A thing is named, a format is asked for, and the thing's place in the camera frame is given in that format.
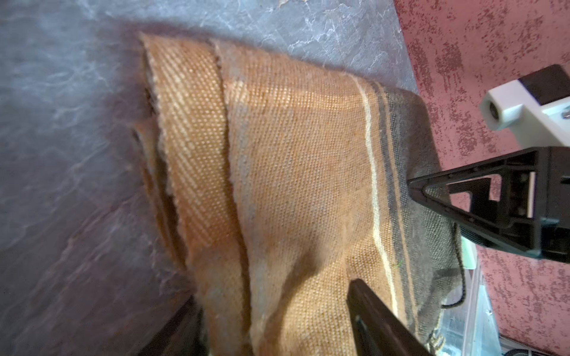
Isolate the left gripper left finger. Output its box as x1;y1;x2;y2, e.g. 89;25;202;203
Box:
138;298;207;355

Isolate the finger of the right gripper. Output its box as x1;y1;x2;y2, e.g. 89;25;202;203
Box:
408;147;569;263

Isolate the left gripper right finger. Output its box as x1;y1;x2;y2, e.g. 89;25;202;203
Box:
347;279;430;356

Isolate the brown plaid scarf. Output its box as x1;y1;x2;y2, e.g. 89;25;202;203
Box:
135;34;462;355

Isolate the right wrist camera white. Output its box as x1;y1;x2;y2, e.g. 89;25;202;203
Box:
479;65;569;149

